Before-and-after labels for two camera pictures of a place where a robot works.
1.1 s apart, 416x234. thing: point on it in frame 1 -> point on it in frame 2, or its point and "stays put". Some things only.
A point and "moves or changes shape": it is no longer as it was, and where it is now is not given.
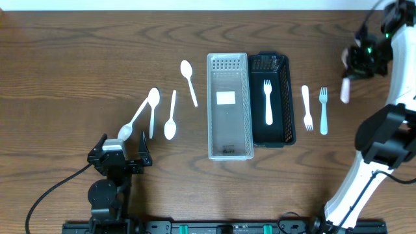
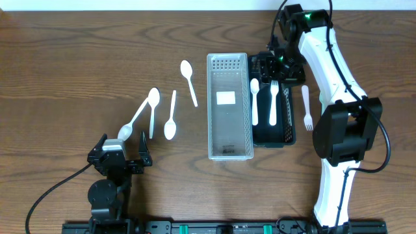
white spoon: [153, 99] stays put
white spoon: [186, 71] stays put
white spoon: [346, 85] moves or changes shape
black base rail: [233, 227] stays put
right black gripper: [357, 69] -> [268, 70]
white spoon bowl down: [170, 127] stays put
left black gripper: [120, 163] stays put
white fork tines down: [307, 119] stays put
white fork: [268, 89] moves or changes shape
